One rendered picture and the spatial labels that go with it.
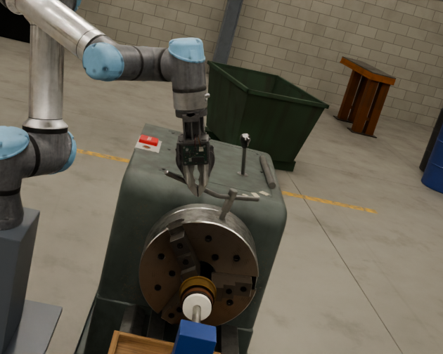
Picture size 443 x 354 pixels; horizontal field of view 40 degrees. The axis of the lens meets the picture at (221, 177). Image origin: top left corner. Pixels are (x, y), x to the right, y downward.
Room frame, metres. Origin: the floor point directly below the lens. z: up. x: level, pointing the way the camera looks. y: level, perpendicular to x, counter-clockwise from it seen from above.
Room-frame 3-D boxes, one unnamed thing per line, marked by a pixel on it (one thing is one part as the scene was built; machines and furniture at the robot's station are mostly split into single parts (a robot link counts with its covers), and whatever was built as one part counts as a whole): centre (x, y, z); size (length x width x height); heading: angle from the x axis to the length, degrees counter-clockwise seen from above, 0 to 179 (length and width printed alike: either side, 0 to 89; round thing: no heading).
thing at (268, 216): (1.86, 0.05, 1.06); 0.59 x 0.48 x 0.39; 5
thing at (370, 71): (10.41, -1.88, 0.50); 1.61 x 0.44 x 1.00; 12
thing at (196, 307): (1.20, -0.03, 1.08); 0.13 x 0.07 x 0.07; 5
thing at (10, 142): (1.40, 0.54, 1.27); 0.13 x 0.12 x 0.14; 150
